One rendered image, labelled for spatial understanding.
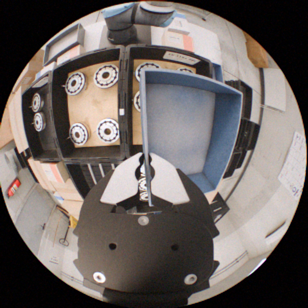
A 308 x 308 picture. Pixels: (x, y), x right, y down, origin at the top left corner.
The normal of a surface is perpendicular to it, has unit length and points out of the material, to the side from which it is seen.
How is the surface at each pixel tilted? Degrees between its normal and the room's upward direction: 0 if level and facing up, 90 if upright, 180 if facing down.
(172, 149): 1
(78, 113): 0
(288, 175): 90
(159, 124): 1
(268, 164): 90
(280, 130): 90
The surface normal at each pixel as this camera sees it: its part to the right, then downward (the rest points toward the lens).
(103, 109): 0.13, 0.48
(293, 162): -0.99, 0.08
